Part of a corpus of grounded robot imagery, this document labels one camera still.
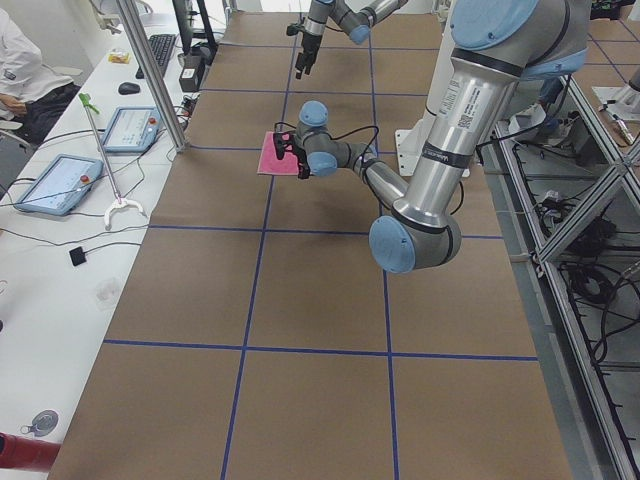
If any black keyboard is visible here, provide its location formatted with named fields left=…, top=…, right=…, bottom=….
left=148, top=33, right=177, bottom=76

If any aluminium frame post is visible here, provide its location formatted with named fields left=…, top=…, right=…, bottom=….
left=116, top=0, right=187, bottom=153

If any white reacher grabber tool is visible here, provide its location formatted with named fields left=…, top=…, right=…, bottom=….
left=79, top=93, right=146, bottom=231

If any near blue teach pendant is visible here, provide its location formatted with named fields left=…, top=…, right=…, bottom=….
left=15, top=154, right=104, bottom=216

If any black computer mouse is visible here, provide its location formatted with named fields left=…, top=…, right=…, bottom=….
left=118, top=82, right=141, bottom=96

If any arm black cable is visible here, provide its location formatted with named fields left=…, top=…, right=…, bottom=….
left=273, top=121, right=381, bottom=157

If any seated person white shirt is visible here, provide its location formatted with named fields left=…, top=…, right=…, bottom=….
left=1, top=11, right=80, bottom=145

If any far blue teach pendant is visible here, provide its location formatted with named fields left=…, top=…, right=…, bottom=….
left=101, top=106, right=162, bottom=155

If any silver round tape dispenser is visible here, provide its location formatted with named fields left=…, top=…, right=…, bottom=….
left=20, top=409, right=59, bottom=437

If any small black square pad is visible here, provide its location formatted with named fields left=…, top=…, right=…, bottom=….
left=69, top=246, right=87, bottom=267

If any aluminium side frame rail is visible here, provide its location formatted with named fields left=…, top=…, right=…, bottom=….
left=485, top=76, right=639, bottom=479

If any black box with label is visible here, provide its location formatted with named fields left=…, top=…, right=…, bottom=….
left=179, top=46, right=215, bottom=93

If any yellow snack packet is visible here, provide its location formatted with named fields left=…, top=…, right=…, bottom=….
left=108, top=49, right=131, bottom=64

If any blue teach pendant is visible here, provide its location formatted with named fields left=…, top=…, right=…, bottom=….
left=15, top=154, right=104, bottom=216
left=101, top=106, right=162, bottom=155

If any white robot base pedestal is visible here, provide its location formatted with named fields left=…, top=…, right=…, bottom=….
left=393, top=107, right=472, bottom=180

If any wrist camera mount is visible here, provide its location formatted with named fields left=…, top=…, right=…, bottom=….
left=286, top=23, right=305, bottom=36
left=273, top=131, right=296, bottom=161

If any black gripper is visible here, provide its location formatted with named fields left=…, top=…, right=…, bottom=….
left=295, top=33, right=320, bottom=79
left=294, top=134, right=311, bottom=180

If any pink and grey towel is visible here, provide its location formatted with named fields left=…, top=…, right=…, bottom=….
left=256, top=130, right=307, bottom=178

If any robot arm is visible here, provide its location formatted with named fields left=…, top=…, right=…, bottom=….
left=273, top=0, right=591, bottom=273
left=286, top=0, right=406, bottom=79

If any red cylinder object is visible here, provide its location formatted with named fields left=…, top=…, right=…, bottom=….
left=0, top=433, right=61, bottom=473

